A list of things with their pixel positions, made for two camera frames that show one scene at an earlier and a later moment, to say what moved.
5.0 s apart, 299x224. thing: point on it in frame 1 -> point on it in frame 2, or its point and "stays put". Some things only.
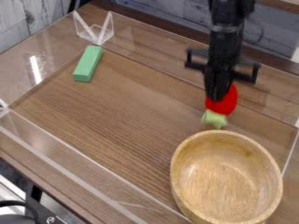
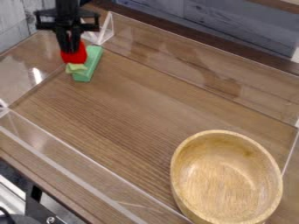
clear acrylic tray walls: [171, 126] stays put
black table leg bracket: [35, 209] stays put
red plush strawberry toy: [219, 108] -> [77, 57]
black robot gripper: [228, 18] -> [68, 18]
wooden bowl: [225, 180] stays put
